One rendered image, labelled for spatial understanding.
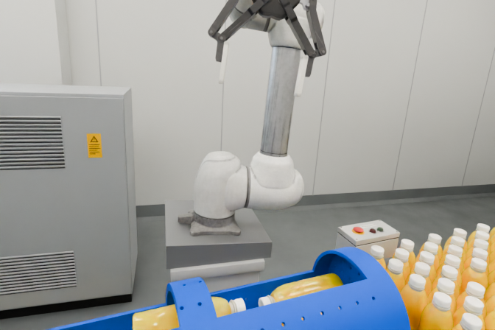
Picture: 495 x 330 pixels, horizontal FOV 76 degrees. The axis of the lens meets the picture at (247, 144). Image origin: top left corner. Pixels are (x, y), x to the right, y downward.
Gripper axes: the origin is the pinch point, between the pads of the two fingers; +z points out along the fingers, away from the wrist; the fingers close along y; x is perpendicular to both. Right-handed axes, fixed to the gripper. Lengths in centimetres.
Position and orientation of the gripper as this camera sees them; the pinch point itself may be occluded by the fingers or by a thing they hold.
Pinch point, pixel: (260, 83)
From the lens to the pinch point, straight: 56.1
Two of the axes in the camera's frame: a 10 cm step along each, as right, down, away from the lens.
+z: -1.6, 9.7, 1.8
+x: 0.4, 1.9, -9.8
